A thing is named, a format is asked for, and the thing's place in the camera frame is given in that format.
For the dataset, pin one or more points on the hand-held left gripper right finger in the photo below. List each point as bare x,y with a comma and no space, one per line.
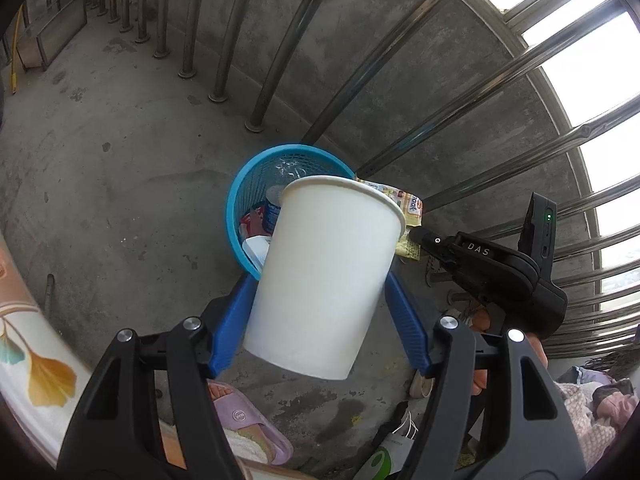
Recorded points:
407,325

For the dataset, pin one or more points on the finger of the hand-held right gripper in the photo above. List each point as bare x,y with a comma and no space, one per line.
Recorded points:
435,242

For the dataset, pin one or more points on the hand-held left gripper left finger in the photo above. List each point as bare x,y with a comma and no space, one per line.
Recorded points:
232,325

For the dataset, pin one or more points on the yellow snack wrapper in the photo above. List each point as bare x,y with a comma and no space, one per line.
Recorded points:
410,205

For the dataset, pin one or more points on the white paper cup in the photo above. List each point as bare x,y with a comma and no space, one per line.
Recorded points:
325,270

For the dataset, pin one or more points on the blue plastic basket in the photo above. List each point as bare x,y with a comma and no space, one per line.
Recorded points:
252,172

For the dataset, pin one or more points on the person's right hand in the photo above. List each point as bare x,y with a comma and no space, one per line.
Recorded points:
536,347

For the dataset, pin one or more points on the white shoe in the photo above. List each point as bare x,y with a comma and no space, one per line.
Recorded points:
420,387

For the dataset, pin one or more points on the pink slipper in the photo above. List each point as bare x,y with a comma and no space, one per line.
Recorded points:
245,417

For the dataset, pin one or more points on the red white wrapper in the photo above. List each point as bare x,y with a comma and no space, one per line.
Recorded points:
252,220

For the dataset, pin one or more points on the green white plastic bag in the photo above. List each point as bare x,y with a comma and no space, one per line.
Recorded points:
385,460

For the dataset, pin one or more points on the pink fuzzy clothing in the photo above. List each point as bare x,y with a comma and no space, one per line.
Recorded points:
580,410

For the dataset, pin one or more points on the yellow stick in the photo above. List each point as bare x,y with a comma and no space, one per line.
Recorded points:
15,70

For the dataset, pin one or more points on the grey metal frame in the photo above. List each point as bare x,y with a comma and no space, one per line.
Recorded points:
60,35

